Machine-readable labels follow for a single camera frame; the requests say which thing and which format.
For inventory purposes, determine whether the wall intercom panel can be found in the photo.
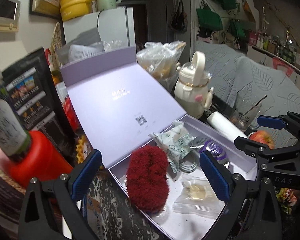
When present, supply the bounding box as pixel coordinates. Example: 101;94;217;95
0;0;20;33

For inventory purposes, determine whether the red canister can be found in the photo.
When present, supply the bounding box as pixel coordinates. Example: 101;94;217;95
7;131;73;188

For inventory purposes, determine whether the red apple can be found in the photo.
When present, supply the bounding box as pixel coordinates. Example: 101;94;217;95
248;130;275;150

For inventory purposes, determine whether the purple drawstring pouch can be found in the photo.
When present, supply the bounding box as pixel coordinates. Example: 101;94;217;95
196;139;229;165

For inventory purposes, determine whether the glass cup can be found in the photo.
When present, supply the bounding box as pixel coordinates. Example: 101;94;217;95
230;101;262;132

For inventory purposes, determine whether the plastic bag of food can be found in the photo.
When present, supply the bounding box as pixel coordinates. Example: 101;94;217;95
136;41;186;93

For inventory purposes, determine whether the white cable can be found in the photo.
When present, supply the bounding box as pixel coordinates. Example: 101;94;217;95
176;154;198;174

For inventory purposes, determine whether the white tissue roll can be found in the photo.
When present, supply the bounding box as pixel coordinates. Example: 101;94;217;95
207;112;247;142

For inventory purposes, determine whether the leaf print cloth bag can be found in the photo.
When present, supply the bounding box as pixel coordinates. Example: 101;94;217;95
149;120;197;174

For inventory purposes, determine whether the red fuzzy knit item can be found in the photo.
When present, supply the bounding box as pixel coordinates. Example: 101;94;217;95
126;145;170;213

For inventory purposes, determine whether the lavender gift box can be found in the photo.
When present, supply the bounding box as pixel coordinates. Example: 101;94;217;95
59;45;258;240

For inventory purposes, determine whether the cream cartoon water bottle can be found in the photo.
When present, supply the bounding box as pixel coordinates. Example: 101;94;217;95
174;51;213;119

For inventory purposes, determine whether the black snack pouch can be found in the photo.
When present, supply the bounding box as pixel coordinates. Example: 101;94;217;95
2;48;75;158

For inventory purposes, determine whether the dark label jar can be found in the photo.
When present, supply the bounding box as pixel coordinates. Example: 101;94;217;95
0;69;32;158

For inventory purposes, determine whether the white refrigerator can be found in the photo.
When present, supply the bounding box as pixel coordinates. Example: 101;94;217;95
63;7;136;48

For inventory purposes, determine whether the yellow pot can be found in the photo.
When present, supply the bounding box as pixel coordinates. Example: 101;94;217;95
60;0;95;22

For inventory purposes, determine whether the green tote bag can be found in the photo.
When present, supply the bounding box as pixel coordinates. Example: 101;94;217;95
196;0;223;31

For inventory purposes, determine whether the clear plastic snack bag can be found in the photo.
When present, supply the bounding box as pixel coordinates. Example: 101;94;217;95
173;174;224;219

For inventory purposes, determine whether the leaf pattern chair cover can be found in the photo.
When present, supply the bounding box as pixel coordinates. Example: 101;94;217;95
194;41;300;134

